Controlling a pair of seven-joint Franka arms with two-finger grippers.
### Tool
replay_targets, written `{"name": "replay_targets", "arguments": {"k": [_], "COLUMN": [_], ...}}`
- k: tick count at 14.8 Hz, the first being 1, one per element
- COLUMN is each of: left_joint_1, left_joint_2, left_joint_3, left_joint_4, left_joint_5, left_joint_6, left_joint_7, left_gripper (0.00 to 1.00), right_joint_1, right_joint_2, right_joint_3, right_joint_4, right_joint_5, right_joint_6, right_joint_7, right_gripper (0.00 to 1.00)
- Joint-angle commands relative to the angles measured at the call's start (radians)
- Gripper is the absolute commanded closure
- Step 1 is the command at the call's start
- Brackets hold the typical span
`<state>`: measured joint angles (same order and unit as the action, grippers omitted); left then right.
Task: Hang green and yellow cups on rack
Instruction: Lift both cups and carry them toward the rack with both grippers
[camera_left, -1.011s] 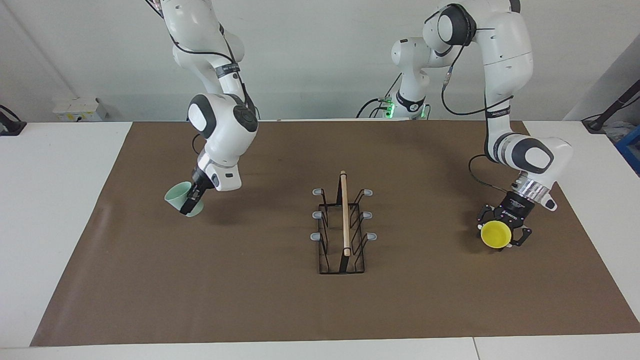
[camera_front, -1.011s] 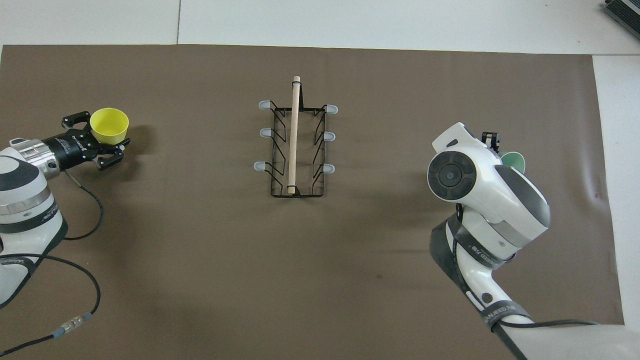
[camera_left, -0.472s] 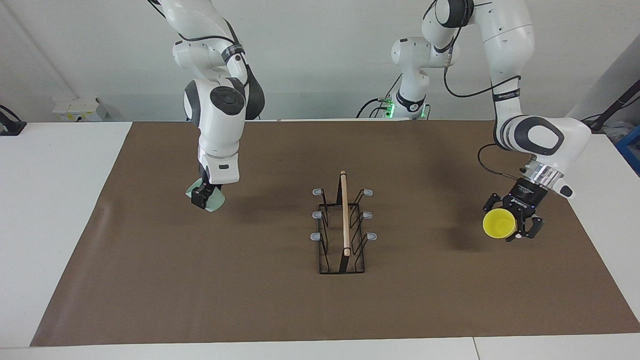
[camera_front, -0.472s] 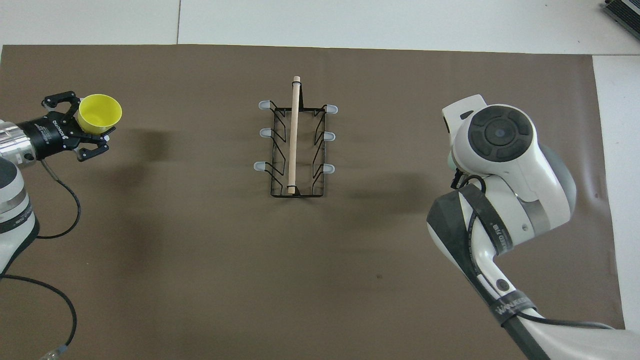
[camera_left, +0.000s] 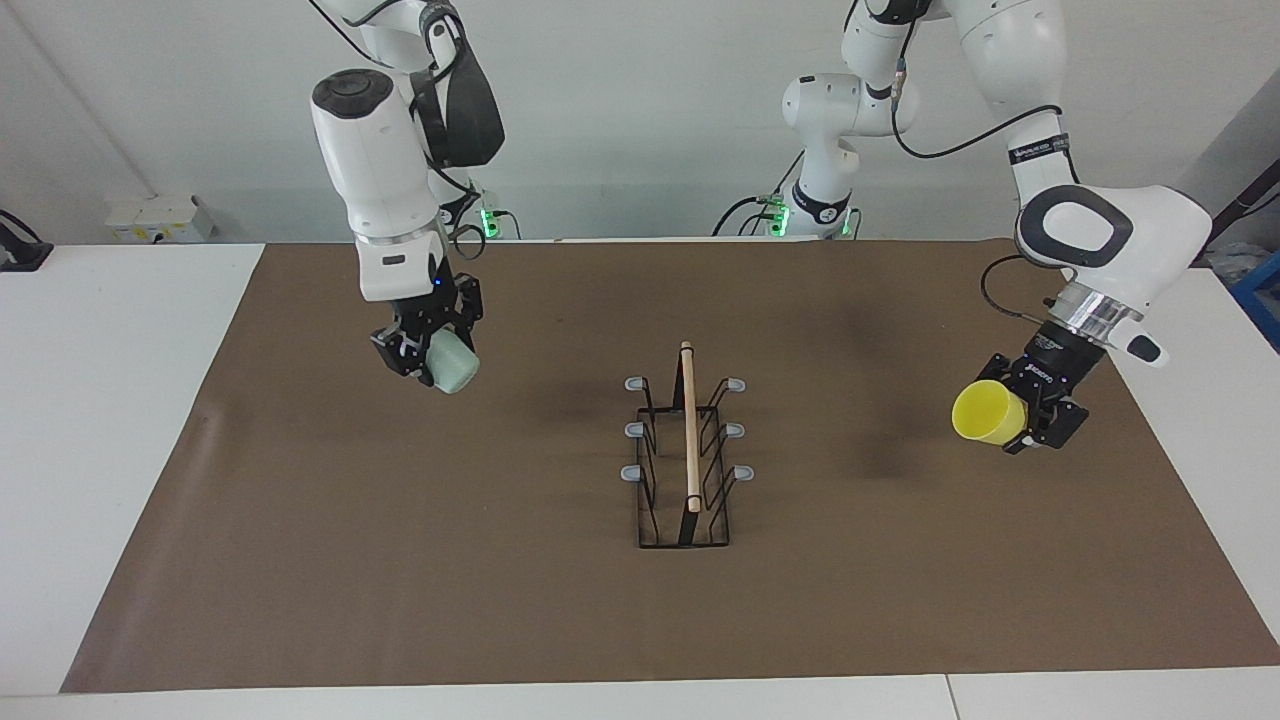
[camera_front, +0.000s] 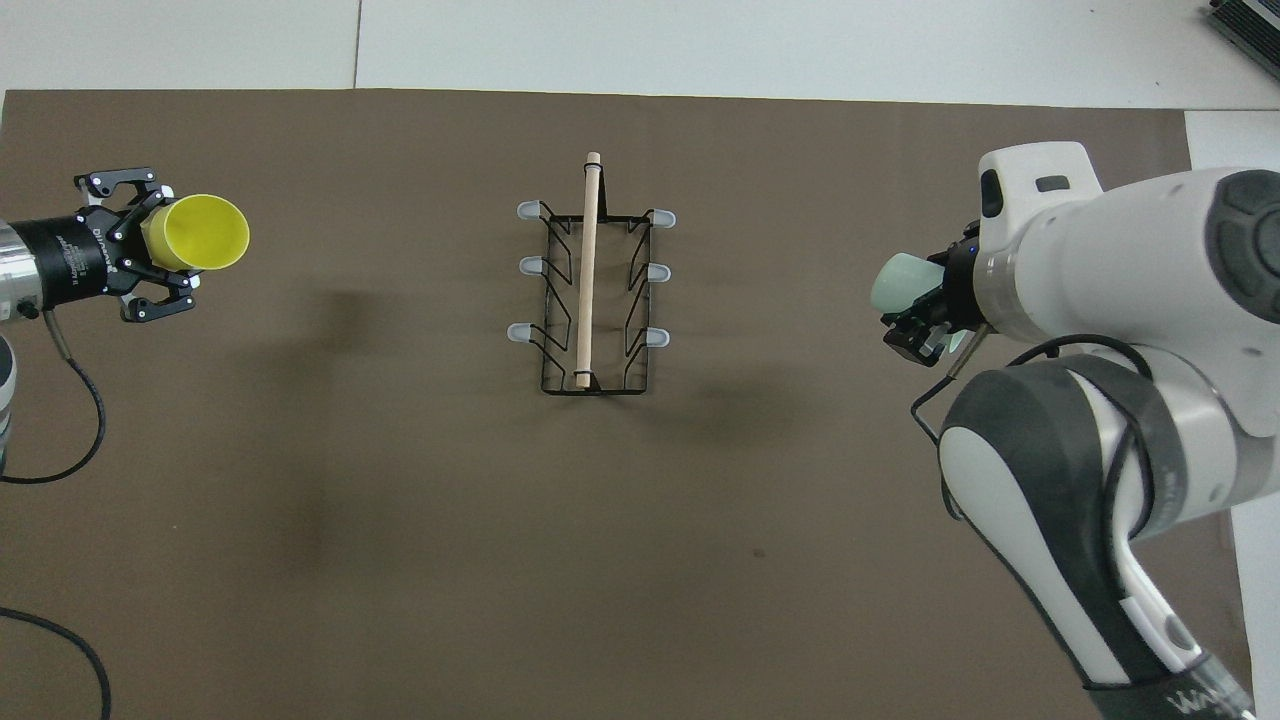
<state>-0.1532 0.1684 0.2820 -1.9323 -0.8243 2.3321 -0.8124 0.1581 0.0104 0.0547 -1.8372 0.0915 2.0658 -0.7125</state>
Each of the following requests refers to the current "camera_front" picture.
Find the pale green plastic cup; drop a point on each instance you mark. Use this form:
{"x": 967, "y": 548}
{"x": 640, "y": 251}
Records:
{"x": 900, "y": 282}

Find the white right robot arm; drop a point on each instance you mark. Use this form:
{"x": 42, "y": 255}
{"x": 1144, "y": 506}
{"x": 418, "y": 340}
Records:
{"x": 1100, "y": 250}

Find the dark grey ribbed device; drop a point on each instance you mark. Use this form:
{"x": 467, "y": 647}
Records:
{"x": 1250, "y": 22}

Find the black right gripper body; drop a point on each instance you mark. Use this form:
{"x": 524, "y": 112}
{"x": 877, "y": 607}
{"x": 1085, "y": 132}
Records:
{"x": 968, "y": 285}

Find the brown table mat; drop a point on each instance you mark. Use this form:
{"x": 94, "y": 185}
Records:
{"x": 400, "y": 520}

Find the yellow plastic cup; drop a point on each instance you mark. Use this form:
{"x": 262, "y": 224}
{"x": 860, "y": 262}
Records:
{"x": 205, "y": 232}

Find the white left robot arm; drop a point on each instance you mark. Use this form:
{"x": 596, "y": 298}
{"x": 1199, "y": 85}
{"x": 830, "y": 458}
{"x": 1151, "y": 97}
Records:
{"x": 8, "y": 270}

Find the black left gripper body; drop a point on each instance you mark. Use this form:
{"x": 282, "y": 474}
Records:
{"x": 75, "y": 255}

